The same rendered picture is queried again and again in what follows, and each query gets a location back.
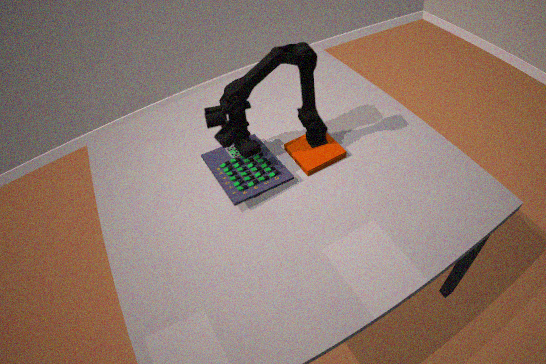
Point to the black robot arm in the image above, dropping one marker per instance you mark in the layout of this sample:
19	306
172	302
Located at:
233	101

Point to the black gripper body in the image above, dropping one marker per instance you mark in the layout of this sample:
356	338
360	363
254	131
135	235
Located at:
247	147

